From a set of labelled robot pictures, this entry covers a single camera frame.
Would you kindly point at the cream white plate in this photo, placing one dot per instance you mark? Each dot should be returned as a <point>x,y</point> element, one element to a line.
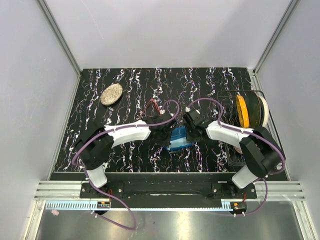
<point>264,111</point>

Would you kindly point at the blue glasses case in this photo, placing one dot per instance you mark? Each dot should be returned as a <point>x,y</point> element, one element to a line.
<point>178,140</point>

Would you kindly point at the black wire dish rack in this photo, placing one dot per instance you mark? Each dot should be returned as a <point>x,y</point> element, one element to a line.
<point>228,100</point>

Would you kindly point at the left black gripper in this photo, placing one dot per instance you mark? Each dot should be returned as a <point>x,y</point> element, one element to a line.
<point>166,142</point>

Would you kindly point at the white cable duct strip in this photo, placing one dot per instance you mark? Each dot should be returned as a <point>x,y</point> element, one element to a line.
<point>153,203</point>

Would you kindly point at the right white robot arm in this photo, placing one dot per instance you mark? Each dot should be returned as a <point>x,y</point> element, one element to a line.
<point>261,153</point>

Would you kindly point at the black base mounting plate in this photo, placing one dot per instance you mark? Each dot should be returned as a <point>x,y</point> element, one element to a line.
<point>174,189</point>

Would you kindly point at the dark green plate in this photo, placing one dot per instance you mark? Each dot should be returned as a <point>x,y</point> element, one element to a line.
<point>254,109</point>

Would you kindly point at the yellow plate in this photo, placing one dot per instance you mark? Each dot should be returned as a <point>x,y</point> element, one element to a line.
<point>242,112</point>

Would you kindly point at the red frame sunglasses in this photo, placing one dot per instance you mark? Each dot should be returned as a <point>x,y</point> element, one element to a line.
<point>155,108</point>

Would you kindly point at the speckled oval stone coaster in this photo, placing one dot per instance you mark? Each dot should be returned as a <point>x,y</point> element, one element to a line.
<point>111,94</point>

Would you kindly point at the pink patterned mug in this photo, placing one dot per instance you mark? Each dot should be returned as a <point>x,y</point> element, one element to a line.
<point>238,149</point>

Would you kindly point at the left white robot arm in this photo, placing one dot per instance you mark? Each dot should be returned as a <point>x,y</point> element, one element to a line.
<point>94,146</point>

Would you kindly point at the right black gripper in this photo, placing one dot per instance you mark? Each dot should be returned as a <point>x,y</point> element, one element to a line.
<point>189,138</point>

